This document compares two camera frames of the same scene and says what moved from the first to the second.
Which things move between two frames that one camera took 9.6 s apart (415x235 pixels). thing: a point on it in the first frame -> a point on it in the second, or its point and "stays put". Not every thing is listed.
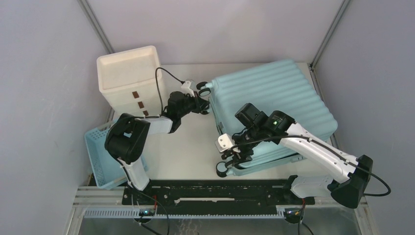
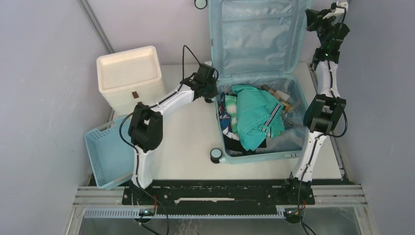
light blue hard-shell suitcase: x=284 y=86 -> x=256 y=41
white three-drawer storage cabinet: x=130 y=82 stays put
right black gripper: x=242 y=154 -> x=316 y=18
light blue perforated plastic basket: x=108 y=171 stays put
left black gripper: x=199 y=103 -> x=213 y=92
